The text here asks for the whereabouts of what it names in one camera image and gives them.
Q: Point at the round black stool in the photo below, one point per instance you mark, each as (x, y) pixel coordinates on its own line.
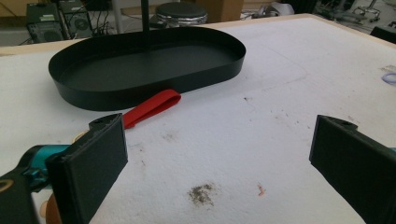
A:
(181, 14)

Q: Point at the brown cardboard box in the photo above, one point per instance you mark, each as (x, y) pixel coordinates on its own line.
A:
(222, 9)

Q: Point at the black box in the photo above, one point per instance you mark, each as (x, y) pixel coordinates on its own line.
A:
(386, 33)

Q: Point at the chrome chair base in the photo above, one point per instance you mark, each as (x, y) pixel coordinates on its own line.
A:
(367, 11)

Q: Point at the black computer tower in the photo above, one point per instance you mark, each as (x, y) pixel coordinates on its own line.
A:
(43, 25)
(77, 21)

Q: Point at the white post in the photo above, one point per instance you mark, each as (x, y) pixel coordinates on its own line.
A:
(117, 15)

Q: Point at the black oval tray with pole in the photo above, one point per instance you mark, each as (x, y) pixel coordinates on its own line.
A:
(140, 71)

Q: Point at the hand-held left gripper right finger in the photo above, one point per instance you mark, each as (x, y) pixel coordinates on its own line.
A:
(358, 168)

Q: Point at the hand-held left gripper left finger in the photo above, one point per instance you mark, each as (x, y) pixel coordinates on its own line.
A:
(90, 168)

